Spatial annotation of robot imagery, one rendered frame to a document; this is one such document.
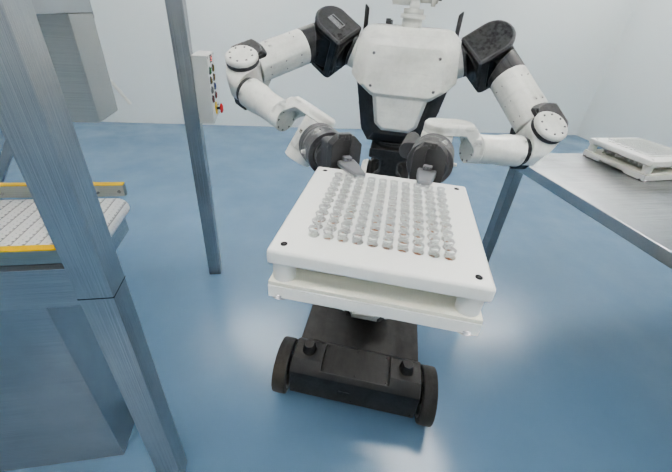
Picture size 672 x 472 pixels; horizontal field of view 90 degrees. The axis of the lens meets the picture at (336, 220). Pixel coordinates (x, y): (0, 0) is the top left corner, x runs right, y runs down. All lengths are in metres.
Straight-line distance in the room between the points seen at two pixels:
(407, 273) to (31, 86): 0.52
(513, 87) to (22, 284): 1.14
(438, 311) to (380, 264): 0.08
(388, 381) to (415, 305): 0.92
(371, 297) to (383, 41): 0.70
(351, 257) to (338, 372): 0.95
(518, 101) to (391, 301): 0.68
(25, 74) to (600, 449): 1.85
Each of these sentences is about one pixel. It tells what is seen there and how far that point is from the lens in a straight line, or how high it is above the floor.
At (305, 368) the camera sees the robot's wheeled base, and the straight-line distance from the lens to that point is 1.30.
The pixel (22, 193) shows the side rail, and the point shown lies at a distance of 1.12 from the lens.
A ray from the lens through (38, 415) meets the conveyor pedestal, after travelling 1.34.
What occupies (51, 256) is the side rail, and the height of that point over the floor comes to 0.84.
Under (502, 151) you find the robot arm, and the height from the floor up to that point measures 1.03.
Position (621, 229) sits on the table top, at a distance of 1.15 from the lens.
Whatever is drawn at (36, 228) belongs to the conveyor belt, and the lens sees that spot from 0.98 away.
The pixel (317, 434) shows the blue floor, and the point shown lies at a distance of 1.40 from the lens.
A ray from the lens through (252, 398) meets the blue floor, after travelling 1.47.
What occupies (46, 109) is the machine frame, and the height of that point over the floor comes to 1.12.
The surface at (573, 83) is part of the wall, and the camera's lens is 5.76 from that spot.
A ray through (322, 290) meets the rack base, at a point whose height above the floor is 0.99.
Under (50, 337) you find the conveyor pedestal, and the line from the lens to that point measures 1.06.
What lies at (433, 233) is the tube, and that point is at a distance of 0.42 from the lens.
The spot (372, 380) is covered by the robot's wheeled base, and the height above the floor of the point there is 0.19.
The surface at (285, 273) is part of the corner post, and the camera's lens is 0.40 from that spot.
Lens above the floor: 1.26
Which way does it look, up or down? 32 degrees down
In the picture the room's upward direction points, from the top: 5 degrees clockwise
